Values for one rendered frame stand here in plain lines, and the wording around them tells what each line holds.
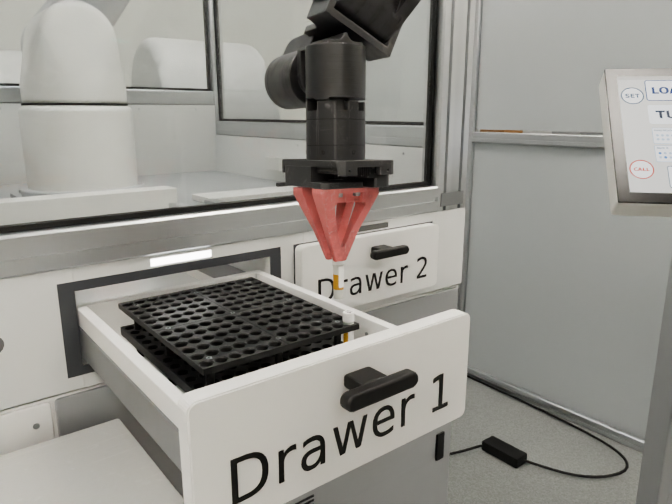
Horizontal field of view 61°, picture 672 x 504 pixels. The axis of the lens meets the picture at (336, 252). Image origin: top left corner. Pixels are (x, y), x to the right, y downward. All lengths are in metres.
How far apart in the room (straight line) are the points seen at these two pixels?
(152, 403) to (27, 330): 0.23
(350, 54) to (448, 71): 0.49
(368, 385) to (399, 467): 0.71
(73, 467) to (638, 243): 1.79
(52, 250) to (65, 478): 0.24
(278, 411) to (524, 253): 1.92
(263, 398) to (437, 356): 0.19
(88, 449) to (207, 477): 0.29
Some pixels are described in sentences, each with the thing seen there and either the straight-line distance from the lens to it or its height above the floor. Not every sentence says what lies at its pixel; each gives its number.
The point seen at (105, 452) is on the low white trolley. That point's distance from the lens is 0.69.
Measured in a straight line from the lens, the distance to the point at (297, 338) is 0.56.
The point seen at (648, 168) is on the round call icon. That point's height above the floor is 1.02.
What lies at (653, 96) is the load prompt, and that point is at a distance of 1.28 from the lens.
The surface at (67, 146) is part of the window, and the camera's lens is 0.70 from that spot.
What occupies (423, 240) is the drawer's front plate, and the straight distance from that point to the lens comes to 0.97.
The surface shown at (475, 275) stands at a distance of 2.46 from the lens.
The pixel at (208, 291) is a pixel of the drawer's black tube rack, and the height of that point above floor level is 0.90.
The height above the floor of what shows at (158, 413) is 0.87.
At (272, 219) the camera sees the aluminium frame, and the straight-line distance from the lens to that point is 0.80.
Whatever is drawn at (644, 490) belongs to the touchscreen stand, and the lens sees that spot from 1.58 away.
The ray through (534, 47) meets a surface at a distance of 2.26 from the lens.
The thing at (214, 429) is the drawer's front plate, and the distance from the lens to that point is 0.41.
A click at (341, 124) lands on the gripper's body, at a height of 1.10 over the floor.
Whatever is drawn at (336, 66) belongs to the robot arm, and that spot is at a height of 1.15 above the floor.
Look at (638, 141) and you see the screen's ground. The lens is 1.20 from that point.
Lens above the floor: 1.11
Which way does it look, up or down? 14 degrees down
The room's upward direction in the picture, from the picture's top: straight up
